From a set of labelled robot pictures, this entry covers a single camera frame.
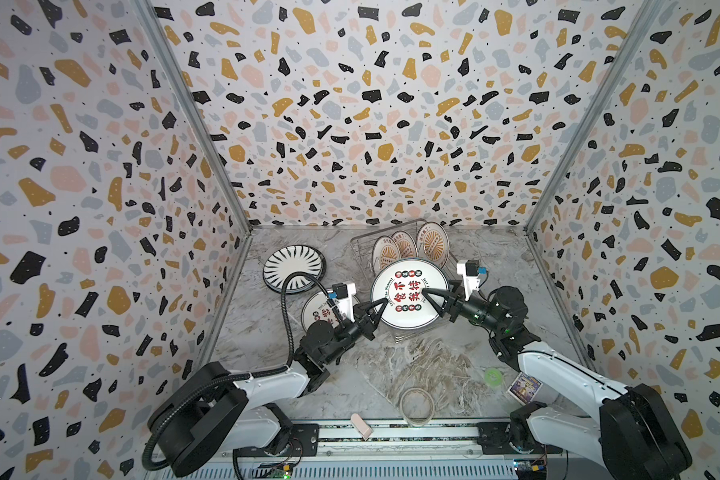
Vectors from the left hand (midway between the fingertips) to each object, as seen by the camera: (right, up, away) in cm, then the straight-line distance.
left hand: (388, 299), depth 72 cm
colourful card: (+37, -26, +9) cm, 46 cm away
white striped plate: (-34, +9, +36) cm, 50 cm away
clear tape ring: (+8, -30, +8) cm, 32 cm away
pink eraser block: (-7, -32, +3) cm, 33 cm away
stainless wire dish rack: (-9, +14, +45) cm, 48 cm away
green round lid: (+31, -24, +13) cm, 41 cm away
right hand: (+9, +3, +2) cm, 10 cm away
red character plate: (+3, +4, +1) cm, 5 cm away
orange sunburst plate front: (0, +12, +29) cm, 32 cm away
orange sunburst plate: (+7, +14, +26) cm, 30 cm away
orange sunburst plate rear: (+17, +14, +32) cm, 39 cm away
